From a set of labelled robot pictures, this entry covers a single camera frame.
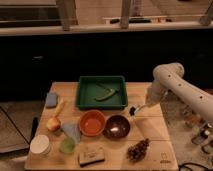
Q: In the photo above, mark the white round lid container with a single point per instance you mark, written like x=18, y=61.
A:
x=40, y=145

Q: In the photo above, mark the dark brown bowl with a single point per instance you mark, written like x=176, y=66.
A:
x=117, y=127

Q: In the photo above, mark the green plastic tray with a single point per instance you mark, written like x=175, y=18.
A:
x=91, y=87

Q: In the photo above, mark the light blue cloth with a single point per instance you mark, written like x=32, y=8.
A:
x=72, y=130

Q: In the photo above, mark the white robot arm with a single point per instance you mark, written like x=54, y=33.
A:
x=170, y=77

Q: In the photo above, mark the green pea pod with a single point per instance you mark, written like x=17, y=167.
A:
x=105, y=97

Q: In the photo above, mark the yellow red apple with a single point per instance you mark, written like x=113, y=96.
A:
x=53, y=124

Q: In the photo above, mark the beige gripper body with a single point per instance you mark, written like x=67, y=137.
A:
x=155, y=93

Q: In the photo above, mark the green plastic cup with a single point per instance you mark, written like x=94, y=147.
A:
x=67, y=145

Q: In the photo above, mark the blue sponge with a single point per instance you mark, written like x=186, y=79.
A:
x=51, y=100

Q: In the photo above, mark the brown pine cone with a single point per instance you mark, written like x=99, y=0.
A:
x=137, y=152

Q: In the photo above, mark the rectangular brown sponge block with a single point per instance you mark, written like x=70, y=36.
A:
x=91, y=156

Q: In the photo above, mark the orange plastic bowl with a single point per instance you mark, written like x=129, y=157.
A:
x=92, y=123

